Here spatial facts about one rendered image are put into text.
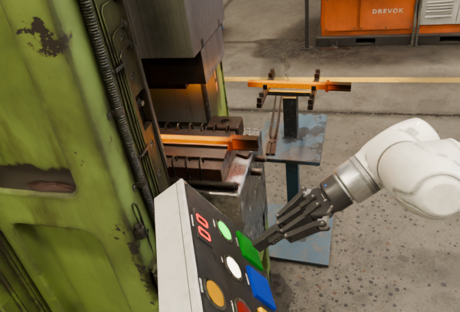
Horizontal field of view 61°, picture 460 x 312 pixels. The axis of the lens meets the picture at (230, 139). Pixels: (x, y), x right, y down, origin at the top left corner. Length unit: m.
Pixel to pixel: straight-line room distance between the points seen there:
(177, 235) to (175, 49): 0.46
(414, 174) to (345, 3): 4.00
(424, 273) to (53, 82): 1.90
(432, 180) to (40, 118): 0.81
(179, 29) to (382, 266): 1.66
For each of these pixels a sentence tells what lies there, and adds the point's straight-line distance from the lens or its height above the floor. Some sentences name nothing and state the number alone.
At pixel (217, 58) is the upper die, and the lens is 1.15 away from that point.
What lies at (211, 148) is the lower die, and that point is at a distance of 1.29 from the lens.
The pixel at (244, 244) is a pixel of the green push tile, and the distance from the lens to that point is 0.91.
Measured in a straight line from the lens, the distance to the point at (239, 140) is 1.27.
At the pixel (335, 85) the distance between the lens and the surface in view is 1.71.
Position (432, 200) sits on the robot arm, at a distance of 0.68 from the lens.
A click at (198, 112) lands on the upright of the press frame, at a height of 0.97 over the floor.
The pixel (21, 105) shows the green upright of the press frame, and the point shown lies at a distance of 1.02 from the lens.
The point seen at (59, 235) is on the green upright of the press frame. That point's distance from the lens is 1.28.
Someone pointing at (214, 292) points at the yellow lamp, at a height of 1.17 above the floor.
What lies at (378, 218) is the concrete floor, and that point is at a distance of 2.45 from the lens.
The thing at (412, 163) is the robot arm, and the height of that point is 1.30.
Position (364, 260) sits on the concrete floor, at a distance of 2.23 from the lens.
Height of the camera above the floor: 1.72
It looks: 34 degrees down
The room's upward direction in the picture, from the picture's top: 8 degrees counter-clockwise
